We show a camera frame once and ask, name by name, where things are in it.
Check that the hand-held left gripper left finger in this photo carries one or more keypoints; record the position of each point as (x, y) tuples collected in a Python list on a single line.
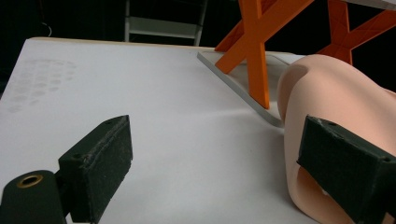
[(102, 161)]

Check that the orange and white shoe rack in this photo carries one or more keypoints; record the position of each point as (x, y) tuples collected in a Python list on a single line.
[(258, 62)]

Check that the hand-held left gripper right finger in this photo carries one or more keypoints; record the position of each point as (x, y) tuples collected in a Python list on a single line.
[(345, 161)]

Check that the pink foam slipper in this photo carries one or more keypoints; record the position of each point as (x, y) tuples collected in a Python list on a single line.
[(327, 93)]

